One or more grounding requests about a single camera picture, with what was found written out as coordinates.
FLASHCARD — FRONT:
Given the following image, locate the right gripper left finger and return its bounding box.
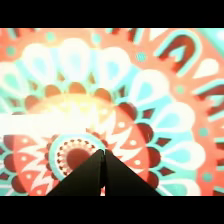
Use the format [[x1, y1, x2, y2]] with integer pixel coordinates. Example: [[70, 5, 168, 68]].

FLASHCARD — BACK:
[[45, 149, 105, 197]]

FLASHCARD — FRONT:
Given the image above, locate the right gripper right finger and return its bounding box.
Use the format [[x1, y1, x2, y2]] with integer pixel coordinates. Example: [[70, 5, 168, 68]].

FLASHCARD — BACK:
[[104, 149, 162, 197]]

